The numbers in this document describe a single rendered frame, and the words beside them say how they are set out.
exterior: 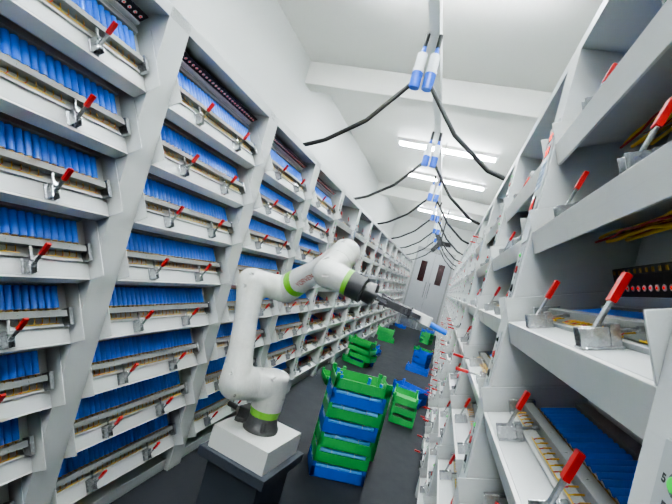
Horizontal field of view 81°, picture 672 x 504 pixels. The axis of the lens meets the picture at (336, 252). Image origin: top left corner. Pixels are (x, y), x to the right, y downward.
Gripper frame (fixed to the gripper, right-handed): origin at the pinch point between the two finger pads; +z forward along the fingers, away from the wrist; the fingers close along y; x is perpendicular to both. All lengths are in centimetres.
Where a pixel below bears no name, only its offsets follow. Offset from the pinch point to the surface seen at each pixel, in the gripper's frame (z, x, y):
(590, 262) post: 27, -28, -40
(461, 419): 25.8, 25.9, 13.1
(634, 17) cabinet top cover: 13, -72, -52
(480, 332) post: 21.6, -2.9, 29.8
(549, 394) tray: 30, 0, -40
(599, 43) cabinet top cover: 10, -71, -43
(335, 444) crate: -14, 86, 81
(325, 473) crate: -12, 102, 80
